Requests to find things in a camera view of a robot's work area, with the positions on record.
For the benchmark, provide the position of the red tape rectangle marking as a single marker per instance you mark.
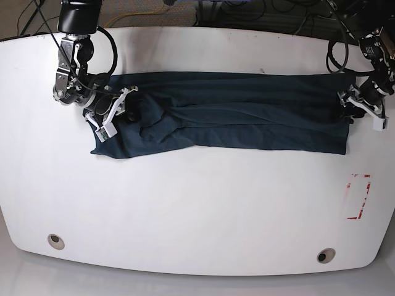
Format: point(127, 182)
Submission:
point(356, 196)

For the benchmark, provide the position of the right table cable grommet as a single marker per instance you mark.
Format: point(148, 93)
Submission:
point(326, 255)

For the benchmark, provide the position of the dark teal t-shirt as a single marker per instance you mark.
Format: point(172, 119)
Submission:
point(230, 110)

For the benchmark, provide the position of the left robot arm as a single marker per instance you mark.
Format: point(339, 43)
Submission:
point(371, 24)

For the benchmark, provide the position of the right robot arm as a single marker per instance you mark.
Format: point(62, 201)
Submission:
point(79, 20)

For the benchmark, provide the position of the left table cable grommet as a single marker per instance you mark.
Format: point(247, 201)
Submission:
point(56, 242)

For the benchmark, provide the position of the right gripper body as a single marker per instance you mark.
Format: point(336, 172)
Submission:
point(102, 104)

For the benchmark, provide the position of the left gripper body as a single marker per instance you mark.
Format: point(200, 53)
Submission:
point(371, 93)

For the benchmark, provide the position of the table cable grommet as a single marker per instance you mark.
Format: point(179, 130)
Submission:
point(56, 242)
point(326, 255)

